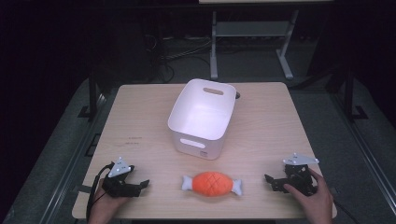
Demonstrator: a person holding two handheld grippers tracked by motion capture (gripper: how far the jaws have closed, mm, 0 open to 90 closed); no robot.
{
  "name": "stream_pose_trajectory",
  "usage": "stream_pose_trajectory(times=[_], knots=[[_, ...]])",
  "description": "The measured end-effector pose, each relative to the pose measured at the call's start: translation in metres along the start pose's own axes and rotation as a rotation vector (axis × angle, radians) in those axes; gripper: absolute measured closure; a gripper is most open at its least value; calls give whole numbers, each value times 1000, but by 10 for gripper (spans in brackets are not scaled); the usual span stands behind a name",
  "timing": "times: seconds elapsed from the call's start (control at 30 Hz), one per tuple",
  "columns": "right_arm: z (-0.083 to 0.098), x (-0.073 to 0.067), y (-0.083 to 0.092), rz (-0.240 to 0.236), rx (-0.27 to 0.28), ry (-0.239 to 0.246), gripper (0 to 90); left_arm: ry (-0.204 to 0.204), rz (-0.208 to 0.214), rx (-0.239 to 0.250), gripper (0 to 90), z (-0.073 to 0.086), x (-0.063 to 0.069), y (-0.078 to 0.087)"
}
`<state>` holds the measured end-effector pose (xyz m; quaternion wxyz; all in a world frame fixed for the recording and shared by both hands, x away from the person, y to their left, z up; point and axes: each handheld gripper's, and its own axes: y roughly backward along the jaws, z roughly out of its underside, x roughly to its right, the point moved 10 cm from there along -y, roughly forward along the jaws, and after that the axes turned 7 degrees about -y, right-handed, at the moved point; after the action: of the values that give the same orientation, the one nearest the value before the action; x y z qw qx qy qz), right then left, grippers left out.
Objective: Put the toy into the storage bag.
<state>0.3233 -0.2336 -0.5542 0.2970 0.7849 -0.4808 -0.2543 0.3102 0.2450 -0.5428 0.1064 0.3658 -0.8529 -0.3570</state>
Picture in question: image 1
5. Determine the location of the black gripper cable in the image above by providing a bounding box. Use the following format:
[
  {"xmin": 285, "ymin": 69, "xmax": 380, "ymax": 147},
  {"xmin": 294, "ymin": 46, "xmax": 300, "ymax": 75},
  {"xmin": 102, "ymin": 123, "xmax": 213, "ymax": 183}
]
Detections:
[
  {"xmin": 333, "ymin": 201, "xmax": 362, "ymax": 224},
  {"xmin": 85, "ymin": 162, "xmax": 116, "ymax": 223}
]

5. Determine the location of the black metal stand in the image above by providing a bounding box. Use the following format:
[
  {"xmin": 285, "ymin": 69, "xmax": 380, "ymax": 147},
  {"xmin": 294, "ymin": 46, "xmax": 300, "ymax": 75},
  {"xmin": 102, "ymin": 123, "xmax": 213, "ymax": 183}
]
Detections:
[
  {"xmin": 77, "ymin": 70, "xmax": 108, "ymax": 122},
  {"xmin": 325, "ymin": 66, "xmax": 370, "ymax": 123}
]

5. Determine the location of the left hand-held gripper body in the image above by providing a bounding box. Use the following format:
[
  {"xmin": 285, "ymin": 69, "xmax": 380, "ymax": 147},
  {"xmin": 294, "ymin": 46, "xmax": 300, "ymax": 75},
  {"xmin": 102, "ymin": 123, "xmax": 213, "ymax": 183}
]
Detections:
[{"xmin": 101, "ymin": 156, "xmax": 136, "ymax": 199}]

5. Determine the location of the aluminium rail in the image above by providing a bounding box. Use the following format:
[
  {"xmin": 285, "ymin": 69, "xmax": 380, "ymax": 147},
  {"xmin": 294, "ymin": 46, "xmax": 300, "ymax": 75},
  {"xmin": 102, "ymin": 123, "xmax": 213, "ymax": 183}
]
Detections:
[
  {"xmin": 329, "ymin": 91, "xmax": 396, "ymax": 217},
  {"xmin": 39, "ymin": 91, "xmax": 112, "ymax": 224}
]

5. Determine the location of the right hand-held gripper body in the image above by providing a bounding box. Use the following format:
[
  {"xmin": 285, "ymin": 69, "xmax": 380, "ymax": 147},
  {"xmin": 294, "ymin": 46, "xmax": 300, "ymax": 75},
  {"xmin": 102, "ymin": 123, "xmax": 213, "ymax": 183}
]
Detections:
[{"xmin": 281, "ymin": 152, "xmax": 320, "ymax": 198}]

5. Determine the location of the bundle of floor cables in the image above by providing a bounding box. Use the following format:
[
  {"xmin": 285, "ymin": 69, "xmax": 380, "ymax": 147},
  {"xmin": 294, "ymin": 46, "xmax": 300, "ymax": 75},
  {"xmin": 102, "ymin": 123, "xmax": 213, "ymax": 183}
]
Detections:
[{"xmin": 143, "ymin": 32, "xmax": 213, "ymax": 84}]

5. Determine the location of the person's right hand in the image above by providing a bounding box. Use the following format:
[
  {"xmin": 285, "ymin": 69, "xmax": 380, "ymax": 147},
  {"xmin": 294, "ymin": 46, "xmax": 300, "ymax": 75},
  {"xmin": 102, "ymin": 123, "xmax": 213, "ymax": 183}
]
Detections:
[{"xmin": 282, "ymin": 167, "xmax": 334, "ymax": 224}]

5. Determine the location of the white metal table frame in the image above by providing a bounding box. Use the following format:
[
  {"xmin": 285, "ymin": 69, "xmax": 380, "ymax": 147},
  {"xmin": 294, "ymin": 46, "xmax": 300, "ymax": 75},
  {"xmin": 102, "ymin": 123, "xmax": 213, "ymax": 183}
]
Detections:
[{"xmin": 209, "ymin": 9, "xmax": 301, "ymax": 80}]

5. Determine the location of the orange plush meat toy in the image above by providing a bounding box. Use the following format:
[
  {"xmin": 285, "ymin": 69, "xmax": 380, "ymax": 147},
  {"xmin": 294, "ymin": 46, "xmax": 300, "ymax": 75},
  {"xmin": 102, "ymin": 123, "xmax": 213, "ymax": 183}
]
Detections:
[{"xmin": 181, "ymin": 171, "xmax": 243, "ymax": 198}]

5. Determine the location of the white plastic bin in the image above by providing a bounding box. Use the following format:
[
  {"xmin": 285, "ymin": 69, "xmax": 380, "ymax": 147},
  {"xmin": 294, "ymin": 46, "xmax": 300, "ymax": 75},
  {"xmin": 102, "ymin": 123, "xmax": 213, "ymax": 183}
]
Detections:
[{"xmin": 167, "ymin": 77, "xmax": 237, "ymax": 161}]

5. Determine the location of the grey tape strip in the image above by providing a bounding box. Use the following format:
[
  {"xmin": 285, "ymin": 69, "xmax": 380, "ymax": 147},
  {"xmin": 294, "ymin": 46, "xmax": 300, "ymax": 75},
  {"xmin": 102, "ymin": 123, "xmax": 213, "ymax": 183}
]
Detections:
[{"xmin": 73, "ymin": 184, "xmax": 94, "ymax": 194}]

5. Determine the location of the person's left hand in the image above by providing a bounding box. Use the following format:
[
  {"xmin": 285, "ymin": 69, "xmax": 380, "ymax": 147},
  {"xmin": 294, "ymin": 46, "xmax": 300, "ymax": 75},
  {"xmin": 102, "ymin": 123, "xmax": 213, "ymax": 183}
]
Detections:
[{"xmin": 88, "ymin": 178, "xmax": 133, "ymax": 224}]

